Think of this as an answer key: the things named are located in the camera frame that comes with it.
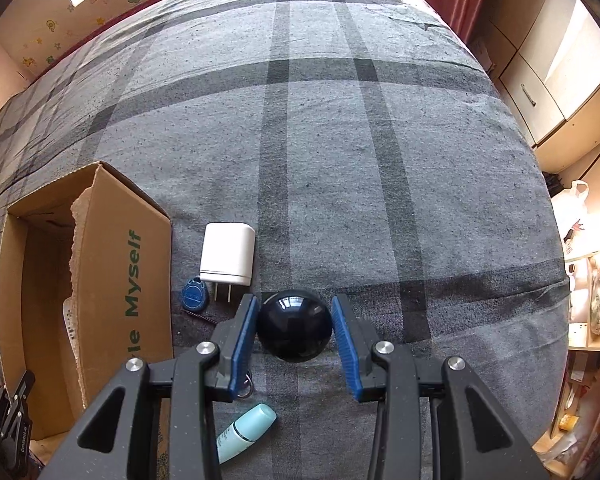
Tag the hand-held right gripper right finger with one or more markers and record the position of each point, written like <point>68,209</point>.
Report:
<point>347,350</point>

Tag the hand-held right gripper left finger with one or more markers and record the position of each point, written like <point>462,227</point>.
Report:
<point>242,345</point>

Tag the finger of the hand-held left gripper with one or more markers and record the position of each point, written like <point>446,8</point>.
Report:
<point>20,390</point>

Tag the black ball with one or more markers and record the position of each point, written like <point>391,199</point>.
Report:
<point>294,327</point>

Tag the white remote control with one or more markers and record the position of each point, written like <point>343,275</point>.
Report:
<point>70,330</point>

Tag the light blue tube bottle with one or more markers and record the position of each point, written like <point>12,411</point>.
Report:
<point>245,432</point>

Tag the large white charger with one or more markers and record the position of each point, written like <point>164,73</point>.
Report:
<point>227,255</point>

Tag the brown cardboard box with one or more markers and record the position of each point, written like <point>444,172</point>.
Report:
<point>110,280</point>

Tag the grey plaid bed sheet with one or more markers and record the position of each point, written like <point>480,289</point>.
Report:
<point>355,160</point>

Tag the cluttered wooden shelf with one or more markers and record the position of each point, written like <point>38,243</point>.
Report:
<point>595,305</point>

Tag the white plastic bag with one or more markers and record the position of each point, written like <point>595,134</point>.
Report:
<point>570,215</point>

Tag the beige wardrobe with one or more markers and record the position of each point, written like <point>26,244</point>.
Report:
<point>540,50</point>

